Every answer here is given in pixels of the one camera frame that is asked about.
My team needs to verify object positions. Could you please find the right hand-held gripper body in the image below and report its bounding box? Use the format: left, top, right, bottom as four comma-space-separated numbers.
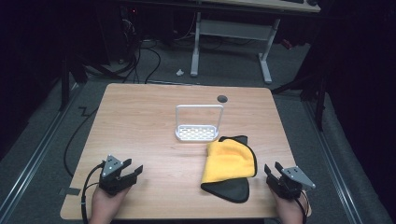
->
270, 165, 317, 201

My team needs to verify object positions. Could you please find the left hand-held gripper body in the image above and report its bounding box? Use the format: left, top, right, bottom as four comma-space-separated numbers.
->
99, 154, 138, 197

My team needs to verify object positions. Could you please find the yellow and black cloth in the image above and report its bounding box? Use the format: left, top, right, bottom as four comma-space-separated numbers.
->
200, 134, 259, 204

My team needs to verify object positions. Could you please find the person's right hand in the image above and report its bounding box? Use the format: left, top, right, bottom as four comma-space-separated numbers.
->
270, 186, 313, 224

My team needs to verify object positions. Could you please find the person's left hand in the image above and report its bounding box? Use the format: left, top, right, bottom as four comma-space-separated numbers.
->
88, 184, 133, 224

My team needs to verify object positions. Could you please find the grey tape piece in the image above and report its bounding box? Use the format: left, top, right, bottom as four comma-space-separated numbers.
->
58, 187, 82, 197

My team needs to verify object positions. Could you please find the black metal stand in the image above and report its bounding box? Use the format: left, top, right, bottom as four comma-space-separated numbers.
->
270, 73, 329, 133
58, 55, 89, 112

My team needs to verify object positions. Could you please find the dark computer tower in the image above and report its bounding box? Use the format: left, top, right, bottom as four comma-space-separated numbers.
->
119, 5, 142, 63

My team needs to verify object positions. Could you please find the desk with white legs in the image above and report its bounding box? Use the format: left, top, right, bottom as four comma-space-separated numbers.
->
120, 0, 322, 86

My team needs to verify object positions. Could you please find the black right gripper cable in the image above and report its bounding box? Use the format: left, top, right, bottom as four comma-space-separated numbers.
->
293, 189, 311, 224

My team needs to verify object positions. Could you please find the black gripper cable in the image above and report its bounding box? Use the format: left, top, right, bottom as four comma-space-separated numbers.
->
80, 161, 106, 224
293, 189, 311, 224

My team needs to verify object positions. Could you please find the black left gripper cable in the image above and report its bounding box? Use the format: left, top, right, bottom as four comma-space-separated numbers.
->
80, 161, 106, 224

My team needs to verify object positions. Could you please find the metal floor rail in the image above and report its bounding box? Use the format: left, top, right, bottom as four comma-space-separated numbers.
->
0, 83, 82, 218
303, 99, 364, 224

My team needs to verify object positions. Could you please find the black floor cable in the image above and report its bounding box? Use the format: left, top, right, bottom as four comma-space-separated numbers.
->
63, 106, 100, 179

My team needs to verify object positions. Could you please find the bundle of black cables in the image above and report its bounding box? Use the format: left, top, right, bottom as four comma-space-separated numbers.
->
83, 38, 163, 85

